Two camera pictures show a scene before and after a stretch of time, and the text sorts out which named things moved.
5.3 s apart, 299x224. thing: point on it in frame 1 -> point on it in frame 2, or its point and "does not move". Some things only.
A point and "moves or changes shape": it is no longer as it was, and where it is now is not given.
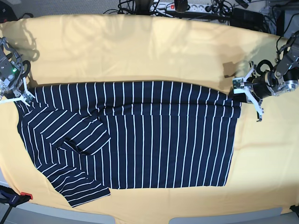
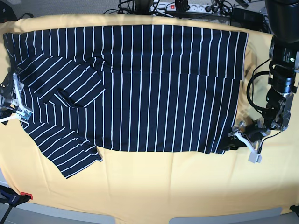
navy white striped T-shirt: x=85 y=137 moves or changes shape
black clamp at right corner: x=295 y=208 does not move
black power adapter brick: x=246 y=18 does not move
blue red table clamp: x=9 y=196 does not move
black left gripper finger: x=259 y=109 -> x=234 y=142
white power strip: x=170 y=7 does not move
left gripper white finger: x=21 y=99 -> x=15 y=116
